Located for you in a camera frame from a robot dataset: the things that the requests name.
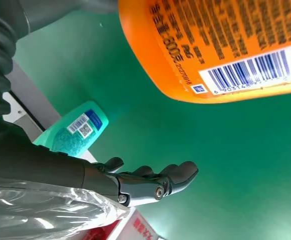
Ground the teal bottle with blue label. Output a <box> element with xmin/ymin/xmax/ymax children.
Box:
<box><xmin>33</xmin><ymin>100</ymin><xmax>109</xmax><ymax>159</ymax></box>

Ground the red and white box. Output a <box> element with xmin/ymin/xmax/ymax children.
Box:
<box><xmin>79</xmin><ymin>206</ymin><xmax>167</xmax><ymax>240</ymax></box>

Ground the white bracket plate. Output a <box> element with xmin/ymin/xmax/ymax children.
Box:
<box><xmin>2</xmin><ymin>92</ymin><xmax>27</xmax><ymax>126</ymax></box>

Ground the clear plastic film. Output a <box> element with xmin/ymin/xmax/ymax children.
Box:
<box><xmin>0</xmin><ymin>176</ymin><xmax>131</xmax><ymax>240</ymax></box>

